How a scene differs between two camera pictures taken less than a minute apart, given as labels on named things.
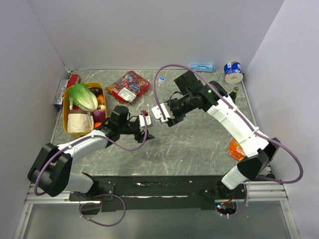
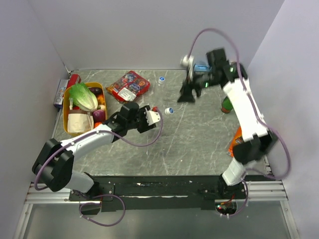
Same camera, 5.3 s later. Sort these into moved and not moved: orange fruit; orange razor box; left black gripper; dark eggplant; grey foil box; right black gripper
Moved: left black gripper; right black gripper
Not moved: dark eggplant; grey foil box; orange razor box; orange fruit
